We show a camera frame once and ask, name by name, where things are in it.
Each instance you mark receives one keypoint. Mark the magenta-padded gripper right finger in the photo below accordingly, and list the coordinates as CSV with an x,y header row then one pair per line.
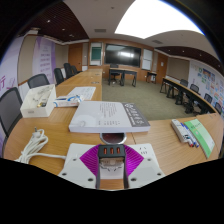
x,y
148,170

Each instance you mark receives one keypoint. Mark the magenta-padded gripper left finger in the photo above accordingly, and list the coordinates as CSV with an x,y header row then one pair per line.
x,y
75,171

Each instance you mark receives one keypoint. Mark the black charger block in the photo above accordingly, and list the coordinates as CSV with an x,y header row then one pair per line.
x,y
111,150

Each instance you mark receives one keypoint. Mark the red whiteboard marker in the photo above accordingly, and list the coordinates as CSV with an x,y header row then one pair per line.
x,y
189,141

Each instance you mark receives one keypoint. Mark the white remote control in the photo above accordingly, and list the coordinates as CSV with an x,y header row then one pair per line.
x,y
178,130

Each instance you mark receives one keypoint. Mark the thick white book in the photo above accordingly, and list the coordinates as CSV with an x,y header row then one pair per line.
x,y
100,116

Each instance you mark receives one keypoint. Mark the green booklet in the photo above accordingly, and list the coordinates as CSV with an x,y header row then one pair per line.
x,y
200,135

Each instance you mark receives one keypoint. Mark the small blue-white carton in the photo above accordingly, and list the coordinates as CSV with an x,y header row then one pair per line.
x,y
66,101

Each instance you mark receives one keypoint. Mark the open white cardboard box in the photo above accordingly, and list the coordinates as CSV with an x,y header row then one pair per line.
x,y
33,110

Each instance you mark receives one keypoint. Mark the white printed paper sheet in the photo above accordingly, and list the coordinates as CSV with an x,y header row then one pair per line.
x,y
83,91

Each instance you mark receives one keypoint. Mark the long curved wooden table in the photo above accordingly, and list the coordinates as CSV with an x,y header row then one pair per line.
x,y
186,90

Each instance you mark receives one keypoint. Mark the black mesh office chair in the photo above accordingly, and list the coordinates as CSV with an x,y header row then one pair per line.
x,y
38,80
10,108

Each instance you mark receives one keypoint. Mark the group of black chairs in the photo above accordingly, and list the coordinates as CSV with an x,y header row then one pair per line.
x,y
194,88

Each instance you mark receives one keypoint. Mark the small side table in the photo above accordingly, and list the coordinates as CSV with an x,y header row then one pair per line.
x,y
151,73

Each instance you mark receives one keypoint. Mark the row of black office chairs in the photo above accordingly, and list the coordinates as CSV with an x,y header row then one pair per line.
x,y
59,75

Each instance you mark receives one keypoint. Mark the dark-legged wooden desk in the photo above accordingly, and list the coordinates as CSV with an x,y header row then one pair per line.
x,y
123,70

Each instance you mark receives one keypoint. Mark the wooden door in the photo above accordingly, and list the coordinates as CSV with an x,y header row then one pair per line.
x,y
162,68
75,56

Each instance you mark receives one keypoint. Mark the black desk chair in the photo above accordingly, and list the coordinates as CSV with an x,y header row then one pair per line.
x,y
114,66

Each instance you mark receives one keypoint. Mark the large ceiling light panel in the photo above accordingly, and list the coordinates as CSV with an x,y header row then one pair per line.
x,y
153,18

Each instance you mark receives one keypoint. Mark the colourful wall poster display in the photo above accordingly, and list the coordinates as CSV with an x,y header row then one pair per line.
x,y
210,83

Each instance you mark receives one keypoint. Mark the white wall board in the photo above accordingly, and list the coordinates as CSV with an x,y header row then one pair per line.
x,y
147,59

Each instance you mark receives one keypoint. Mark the purple wall banner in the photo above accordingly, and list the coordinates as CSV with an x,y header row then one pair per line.
x,y
44,58

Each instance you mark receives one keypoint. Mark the large black wall screen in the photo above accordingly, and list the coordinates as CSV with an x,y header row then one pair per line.
x,y
123,55

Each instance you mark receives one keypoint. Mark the green-white wall board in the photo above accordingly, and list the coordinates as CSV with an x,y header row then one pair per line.
x,y
96,53

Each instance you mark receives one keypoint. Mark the purple printed wall panel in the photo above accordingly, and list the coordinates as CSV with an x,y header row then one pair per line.
x,y
9,66

